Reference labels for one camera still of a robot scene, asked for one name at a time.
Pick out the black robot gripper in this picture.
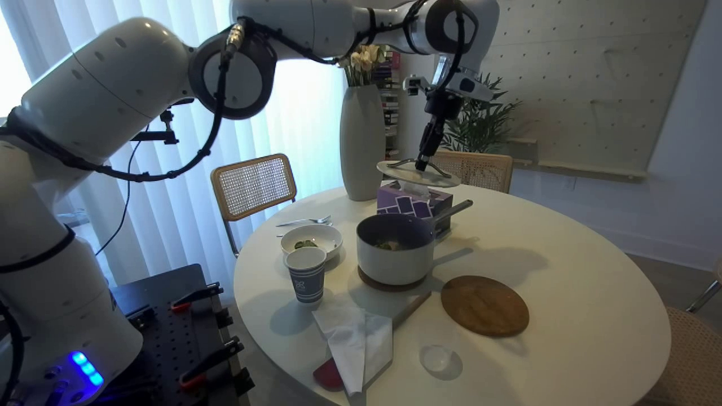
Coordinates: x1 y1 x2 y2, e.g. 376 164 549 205
409 78 466 171

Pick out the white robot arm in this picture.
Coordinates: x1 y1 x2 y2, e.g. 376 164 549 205
0 0 498 397

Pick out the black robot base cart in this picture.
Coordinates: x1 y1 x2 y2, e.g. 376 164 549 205
92 264 255 406

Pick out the green potted plant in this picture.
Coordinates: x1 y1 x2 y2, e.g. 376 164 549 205
443 75 517 154

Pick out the woven chair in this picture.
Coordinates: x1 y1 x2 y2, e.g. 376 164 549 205
211 154 299 251
434 149 513 191

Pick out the tall white ribbed vase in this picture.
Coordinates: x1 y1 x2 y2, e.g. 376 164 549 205
341 85 385 202

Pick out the purple tissue box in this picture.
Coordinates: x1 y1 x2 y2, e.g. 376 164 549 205
376 180 453 234

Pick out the silver spoon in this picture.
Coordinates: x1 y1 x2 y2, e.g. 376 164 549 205
275 216 331 230

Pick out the white bowl with greens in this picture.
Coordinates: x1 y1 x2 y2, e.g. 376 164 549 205
279 224 343 260

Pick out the round wooden trivet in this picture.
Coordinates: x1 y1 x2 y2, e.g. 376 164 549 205
441 276 531 338

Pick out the blue striped paper cup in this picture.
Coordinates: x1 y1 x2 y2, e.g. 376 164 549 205
285 248 328 304

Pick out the woven back chair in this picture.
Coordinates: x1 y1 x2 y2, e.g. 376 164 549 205
211 154 299 251

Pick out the white cloth napkin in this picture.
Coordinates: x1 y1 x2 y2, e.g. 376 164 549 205
311 303 392 396

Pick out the small clear glass dish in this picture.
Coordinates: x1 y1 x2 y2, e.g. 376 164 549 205
419 345 463 381

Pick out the red spatula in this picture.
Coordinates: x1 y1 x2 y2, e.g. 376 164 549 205
314 360 343 391

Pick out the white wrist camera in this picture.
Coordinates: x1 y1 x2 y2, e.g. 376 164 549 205
431 56 492 102

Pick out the white pot with handle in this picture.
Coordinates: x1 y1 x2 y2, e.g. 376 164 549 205
356 199 475 287

